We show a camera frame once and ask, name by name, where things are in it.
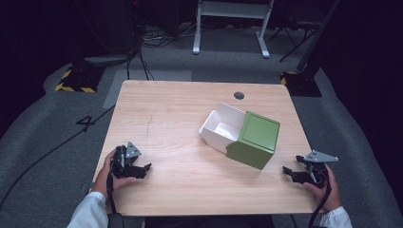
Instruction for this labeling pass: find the person's right hand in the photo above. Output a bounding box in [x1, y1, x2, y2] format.
[302, 164, 343, 213]

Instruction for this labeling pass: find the white desk frame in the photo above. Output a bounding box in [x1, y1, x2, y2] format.
[192, 0, 276, 60]

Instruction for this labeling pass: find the green drawer box shell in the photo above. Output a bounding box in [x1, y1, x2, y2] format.
[225, 110, 281, 171]

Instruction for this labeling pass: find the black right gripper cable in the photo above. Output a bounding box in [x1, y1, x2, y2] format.
[308, 177, 333, 228]

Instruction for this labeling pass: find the stand base with striped tape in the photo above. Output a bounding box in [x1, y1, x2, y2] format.
[279, 70, 323, 98]
[54, 64, 106, 94]

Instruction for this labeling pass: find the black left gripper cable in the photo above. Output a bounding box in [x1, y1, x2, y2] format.
[106, 170, 118, 215]

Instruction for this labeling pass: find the person's left hand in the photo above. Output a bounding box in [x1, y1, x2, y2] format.
[92, 149, 139, 200]

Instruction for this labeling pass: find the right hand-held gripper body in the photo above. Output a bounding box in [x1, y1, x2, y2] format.
[295, 150, 339, 189]

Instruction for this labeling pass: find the bundle of black floor cables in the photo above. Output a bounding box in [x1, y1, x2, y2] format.
[125, 20, 199, 81]

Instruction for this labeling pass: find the grey slanted stand pole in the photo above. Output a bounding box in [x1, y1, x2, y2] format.
[296, 0, 342, 73]

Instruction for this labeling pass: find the white drawer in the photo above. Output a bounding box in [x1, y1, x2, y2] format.
[198, 102, 248, 155]

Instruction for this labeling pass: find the long black floor cable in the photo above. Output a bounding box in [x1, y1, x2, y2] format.
[0, 104, 116, 212]

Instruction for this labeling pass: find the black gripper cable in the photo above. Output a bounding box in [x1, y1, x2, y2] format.
[106, 170, 118, 215]
[308, 177, 333, 228]

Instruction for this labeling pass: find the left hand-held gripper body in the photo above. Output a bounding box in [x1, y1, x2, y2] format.
[110, 141, 148, 180]

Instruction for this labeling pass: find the black tripod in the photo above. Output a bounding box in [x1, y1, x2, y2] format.
[269, 17, 321, 64]

